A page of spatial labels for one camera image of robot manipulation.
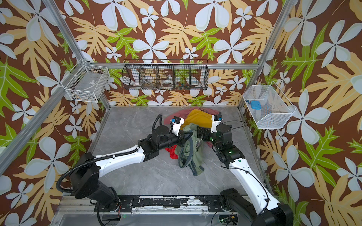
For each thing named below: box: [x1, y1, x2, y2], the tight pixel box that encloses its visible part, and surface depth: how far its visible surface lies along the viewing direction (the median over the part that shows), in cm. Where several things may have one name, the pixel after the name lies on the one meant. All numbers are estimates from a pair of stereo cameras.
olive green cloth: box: [174, 123, 205, 177], surface depth 81 cm
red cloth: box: [164, 144, 179, 160], surface depth 90 cm
